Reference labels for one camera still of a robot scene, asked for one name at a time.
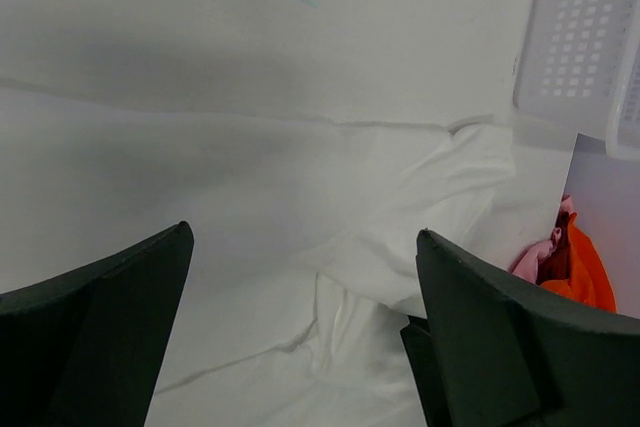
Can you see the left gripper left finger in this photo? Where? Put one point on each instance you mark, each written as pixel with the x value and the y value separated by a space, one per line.
pixel 85 348

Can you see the white t shirt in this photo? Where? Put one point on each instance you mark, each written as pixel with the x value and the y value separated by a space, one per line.
pixel 303 272

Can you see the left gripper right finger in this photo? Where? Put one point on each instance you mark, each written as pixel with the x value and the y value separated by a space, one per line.
pixel 510 353

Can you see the dark red t shirt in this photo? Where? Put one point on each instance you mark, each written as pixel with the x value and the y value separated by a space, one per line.
pixel 557 266

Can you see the pink t shirt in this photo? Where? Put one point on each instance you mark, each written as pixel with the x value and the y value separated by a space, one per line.
pixel 527 263

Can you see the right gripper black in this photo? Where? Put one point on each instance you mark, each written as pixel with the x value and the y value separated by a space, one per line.
pixel 417 341

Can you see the white plastic basket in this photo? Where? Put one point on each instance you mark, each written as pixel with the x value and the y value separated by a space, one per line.
pixel 580 68

